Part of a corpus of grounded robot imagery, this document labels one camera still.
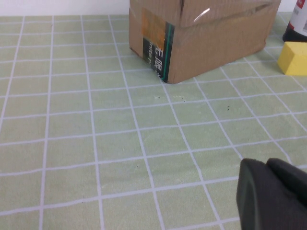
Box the yellow foam cube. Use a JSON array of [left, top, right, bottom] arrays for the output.
[[277, 41, 307, 77]]

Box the black mesh pen holder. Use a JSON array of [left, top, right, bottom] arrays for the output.
[[282, 0, 307, 43]]

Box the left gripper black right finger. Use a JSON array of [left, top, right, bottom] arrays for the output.
[[266, 158, 307, 207]]

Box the green checked tablecloth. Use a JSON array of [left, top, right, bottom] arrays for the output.
[[0, 11, 307, 230]]

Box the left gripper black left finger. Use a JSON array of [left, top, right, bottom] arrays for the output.
[[236, 158, 307, 230]]

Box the brown cardboard box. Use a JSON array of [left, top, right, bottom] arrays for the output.
[[129, 0, 282, 84]]

